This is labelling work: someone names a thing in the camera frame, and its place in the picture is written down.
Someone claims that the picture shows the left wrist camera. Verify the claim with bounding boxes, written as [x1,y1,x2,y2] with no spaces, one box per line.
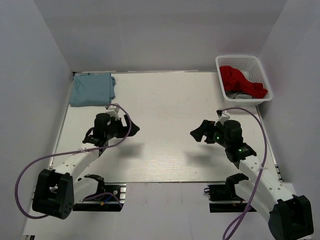
[105,104,120,121]

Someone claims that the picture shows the red t-shirt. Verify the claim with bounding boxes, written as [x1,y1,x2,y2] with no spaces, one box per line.
[219,66,268,99]

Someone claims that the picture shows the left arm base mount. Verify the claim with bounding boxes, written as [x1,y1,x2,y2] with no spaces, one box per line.
[73,183,126,212]

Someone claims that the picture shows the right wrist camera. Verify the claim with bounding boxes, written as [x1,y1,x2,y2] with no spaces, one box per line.
[214,109,230,126]

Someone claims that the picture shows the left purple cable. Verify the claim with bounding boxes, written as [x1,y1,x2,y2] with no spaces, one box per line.
[14,103,133,219]

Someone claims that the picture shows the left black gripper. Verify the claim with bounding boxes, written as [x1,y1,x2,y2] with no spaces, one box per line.
[105,114,140,140]

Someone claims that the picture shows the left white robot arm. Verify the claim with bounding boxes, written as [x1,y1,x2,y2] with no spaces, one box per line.
[32,113,140,220]

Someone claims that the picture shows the grey t-shirt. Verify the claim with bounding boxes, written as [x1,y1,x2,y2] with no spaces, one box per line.
[225,91,255,100]

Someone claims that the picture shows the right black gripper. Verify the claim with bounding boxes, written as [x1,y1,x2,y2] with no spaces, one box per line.
[190,120,231,149]

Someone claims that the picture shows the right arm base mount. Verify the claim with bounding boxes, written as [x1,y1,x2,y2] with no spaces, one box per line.
[203,184,247,213]

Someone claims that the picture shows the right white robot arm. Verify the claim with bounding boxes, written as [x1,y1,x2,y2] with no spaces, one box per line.
[190,120,314,240]

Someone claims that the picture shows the white plastic basket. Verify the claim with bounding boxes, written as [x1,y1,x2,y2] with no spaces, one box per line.
[215,55,273,107]

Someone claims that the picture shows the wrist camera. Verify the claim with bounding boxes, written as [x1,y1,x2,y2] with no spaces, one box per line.
[214,109,230,126]
[105,104,120,121]

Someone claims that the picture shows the blue-grey t-shirt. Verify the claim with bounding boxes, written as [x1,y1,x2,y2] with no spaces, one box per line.
[68,72,116,107]

